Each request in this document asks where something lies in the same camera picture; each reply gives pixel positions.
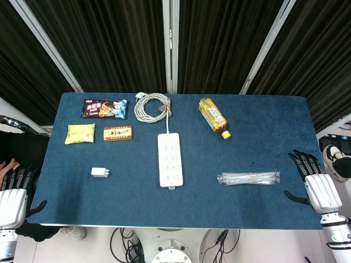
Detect coiled white power cable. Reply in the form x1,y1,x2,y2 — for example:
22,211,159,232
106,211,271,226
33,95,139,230
134,92,172,134

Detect white charger block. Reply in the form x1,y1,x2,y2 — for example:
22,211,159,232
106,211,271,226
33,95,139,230
91,167,111,179

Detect black pleated curtain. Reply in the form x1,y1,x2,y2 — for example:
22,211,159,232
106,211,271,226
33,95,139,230
177,0,286,94
0,0,76,125
246,0,351,134
24,0,168,93

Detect white sneaker with black trouser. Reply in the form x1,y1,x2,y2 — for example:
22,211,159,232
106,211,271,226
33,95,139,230
322,145,351,182

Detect plain white shoe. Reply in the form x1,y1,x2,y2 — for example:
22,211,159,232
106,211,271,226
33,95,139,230
60,226,88,241

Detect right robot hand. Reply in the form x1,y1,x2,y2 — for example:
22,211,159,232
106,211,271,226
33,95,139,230
284,149,343,215

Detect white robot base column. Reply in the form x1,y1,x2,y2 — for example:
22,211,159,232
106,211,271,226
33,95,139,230
128,227,228,263

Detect white metal frame post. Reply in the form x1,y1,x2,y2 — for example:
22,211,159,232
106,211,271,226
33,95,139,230
239,0,297,95
315,111,351,140
0,97,53,137
162,0,179,94
8,0,84,93

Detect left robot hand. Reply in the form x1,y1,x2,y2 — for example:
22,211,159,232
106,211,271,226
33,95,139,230
0,161,48,228

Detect bundle of wrapped clear straws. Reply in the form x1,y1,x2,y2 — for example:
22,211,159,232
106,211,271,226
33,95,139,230
216,171,281,187

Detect white power strip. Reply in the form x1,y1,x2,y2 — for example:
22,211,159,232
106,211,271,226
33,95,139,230
157,133,184,190

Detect black equipment case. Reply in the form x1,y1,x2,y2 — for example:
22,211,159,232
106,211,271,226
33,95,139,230
319,133,351,156

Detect dark ice cream snack bag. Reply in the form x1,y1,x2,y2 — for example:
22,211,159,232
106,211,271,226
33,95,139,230
80,98,129,119

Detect blue fabric table mat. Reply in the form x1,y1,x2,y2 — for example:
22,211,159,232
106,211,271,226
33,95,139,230
27,92,330,231

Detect yellow-green snack packet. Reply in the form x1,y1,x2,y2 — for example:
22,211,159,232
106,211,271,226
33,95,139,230
64,123,96,145

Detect seated person in black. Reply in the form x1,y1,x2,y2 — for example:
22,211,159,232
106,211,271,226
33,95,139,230
0,130,64,242

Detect red and yellow small box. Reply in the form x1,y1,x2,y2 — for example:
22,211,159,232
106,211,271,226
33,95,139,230
103,125,134,142

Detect tea bottle with yellow cap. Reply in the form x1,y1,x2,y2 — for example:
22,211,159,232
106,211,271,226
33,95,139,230
199,96,232,140

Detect black floor cables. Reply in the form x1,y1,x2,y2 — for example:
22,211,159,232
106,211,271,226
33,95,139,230
201,229,241,263
109,227,146,263

